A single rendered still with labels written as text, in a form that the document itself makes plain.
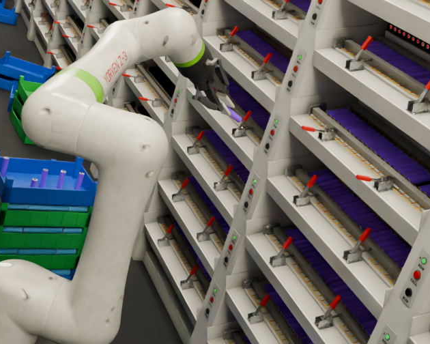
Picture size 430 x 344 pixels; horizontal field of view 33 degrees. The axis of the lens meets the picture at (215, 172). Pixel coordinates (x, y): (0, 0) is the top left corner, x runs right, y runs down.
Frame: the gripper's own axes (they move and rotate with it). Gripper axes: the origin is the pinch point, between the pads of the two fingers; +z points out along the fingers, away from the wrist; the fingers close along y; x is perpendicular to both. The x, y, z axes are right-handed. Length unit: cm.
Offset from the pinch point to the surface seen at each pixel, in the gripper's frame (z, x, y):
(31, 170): 18, 66, -33
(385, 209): -10, -56, -19
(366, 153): -3.8, -44.3, -4.5
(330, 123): 2.8, -30.0, 3.4
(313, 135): 1.5, -27.6, -1.5
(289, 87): 3.8, -14.1, 11.4
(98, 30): 98, 147, 62
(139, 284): 77, 45, -47
